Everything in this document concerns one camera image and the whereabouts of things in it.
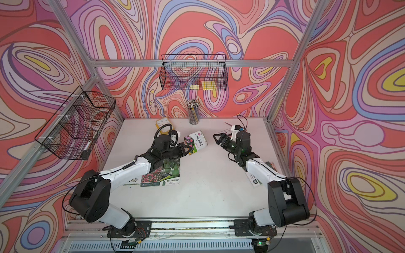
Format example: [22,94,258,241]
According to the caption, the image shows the green leaf seed packet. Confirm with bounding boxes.
[124,176,142,186]

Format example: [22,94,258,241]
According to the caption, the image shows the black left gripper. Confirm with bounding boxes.
[161,143,194,162]

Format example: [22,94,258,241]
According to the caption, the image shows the striped pencil cup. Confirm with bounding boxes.
[187,99,199,125]

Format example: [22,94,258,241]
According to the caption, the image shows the black wire basket wall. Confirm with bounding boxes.
[34,87,116,160]
[159,53,228,91]

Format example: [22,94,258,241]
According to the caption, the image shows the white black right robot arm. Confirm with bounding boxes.
[213,129,310,236]

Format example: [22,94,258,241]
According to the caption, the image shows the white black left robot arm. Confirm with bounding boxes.
[69,135,192,239]

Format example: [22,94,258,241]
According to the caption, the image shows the black wire basket back wall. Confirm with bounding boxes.
[159,53,228,91]

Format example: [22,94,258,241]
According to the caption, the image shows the green gourd seed packet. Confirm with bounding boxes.
[160,158,180,186]

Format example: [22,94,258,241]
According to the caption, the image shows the black wire basket left wall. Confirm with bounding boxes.
[34,87,116,160]

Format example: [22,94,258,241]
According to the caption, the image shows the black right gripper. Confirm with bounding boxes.
[212,133,240,156]

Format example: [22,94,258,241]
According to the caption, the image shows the small yellow sticky notes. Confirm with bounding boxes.
[189,84,200,90]

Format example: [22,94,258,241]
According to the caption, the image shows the aluminium frame post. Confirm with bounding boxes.
[47,0,124,121]

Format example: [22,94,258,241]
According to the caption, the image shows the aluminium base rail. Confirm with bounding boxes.
[56,217,330,253]

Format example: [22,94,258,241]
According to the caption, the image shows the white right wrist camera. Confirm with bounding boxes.
[231,125,245,134]

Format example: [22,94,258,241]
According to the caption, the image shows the yellow square alarm clock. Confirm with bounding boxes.
[156,117,173,131]

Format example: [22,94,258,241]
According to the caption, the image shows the pink flower field seed packet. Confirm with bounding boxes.
[140,167,165,187]

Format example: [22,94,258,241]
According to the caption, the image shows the yellow sunflower seed packet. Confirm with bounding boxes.
[246,172,262,188]

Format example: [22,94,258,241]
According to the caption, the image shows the yellow sticky notes pad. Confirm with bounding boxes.
[201,81,217,91]

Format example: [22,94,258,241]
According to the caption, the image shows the mixed colour flower seed packet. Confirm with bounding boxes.
[184,131,208,155]

